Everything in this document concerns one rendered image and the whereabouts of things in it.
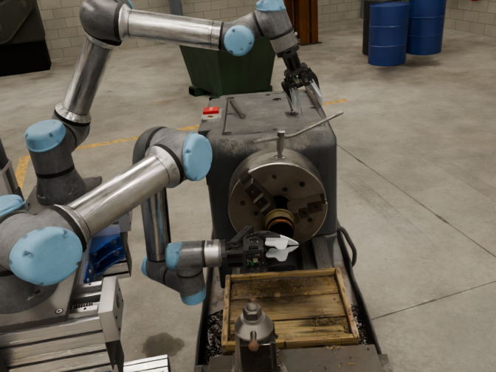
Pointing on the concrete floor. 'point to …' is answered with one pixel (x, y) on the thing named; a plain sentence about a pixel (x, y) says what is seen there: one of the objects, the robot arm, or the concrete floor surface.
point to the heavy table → (311, 10)
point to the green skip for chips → (229, 70)
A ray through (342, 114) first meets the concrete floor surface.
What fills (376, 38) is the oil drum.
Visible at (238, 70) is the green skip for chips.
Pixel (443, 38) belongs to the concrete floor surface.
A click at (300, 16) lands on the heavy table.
